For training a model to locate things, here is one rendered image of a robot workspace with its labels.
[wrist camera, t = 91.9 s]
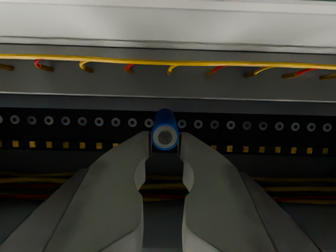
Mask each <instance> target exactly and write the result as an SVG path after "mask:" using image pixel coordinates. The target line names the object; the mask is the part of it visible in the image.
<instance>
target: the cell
mask: <svg viewBox="0 0 336 252"><path fill-rule="evenodd" d="M178 140H179V131H178V127H177V123H176V119H175V115H174V113H173V112H172V111H171V110H170V109H167V108H163V109H160V110H159V111H158V112H157V113H156V115H155V119H154V123H153V127H152V131H151V141H152V143H153V145H154V146H155V147H156V148H158V149H160V150H164V151H166V150H171V149H172V148H174V147H175V146H176V145H177V144H178Z"/></svg>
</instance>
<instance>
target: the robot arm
mask: <svg viewBox="0 0 336 252"><path fill-rule="evenodd" d="M177 155H178V157H180V159H181V160H182V161H183V163H184V165H183V177H182V182H183V184H184V185H185V186H186V188H187V189H188V191H189V193H188V194H187V196H186V197H185V200H184V210H183V220H182V250H183V252H322V251H321V249H320V248H319V247H318V246H317V244H316V243H315V242H314V241H313V239H312V238H311V237H310V236H309V235H308V234H307V233H306V231H305V230H304V229H303V228H302V227H301V226H300V225H299V224H298V223H297V222H296V221H295V220H294V219H293V218H292V217H291V216H290V215H289V214H288V213H287V212H286V211H285V210H284V209H283V208H282V207H281V206H280V205H279V204H278V203H277V202H276V201H275V200H274V199H273V198H272V197H271V196H270V195H269V194H268V193H267V192H266V191H265V190H264V189H263V188H262V187H261V186H260V185H259V184H258V183H257V182H256V181H255V180H254V179H253V178H252V177H251V176H250V175H249V174H248V173H247V172H240V171H239V170H238V169H237V168H236V167H235V166H234V165H233V164H232V163H231V162H230V161H229V160H228V159H226V158H225V157H224V156H223V155H222V154H220V153H219V152H218V151H216V150H215V149H213V148H212V147H210V146H209V145H207V144H205V143H204V142H202V141H201V140H199V139H198V138H196V137H195V136H193V135H191V134H190V133H188V132H179V133H178V143H177ZM151 156H152V132H150V131H142V132H140V133H138V134H136V135H135V136H133V137H131V138H129V139H128V140H126V141H124V142H122V143H120V144H119V145H117V146H115V147H114V148H112V149H110V150H109V151H108V152H106V153H105V154H103V155H102V156H101V157H99V158H98V159H97V160H96V161H95V162H94V163H92V164H91V165H90V166H89V167H88V168H80V169H79V170H78V171H77V172H76V173H75V174H74V175H73V176H71V177H70V178H69V179H68V180H67V181H66V182H65V183H64V184H63V185H61V186H60V187H59V188H58V189H57V190H56V191H55V192H54V193H53V194H51V195H50V196H49V197H48V198H47V199H46V200H45V201H44V202H42V203H41V204H40V205H39V206H38V207H37V208H36V209H35V210H34V211H32V212H31V213H30V214H29V215H28V216H27V217H26V218H25V219H24V220H23V221H22V222H21V223H20V224H19V225H18V226H17V227H16V228H15V229H14V230H13V231H12V232H11V233H10V234H9V235H8V236H7V237H6V238H5V239H4V240H3V242H2V243H1V244H0V252H141V251H142V246H143V232H144V215H143V197H142V195H141V194H140V192H139V189H140V187H141V186H142V185H143V183H144V182H145V180H146V172H145V161H146V160H147V159H148V158H149V157H151Z"/></svg>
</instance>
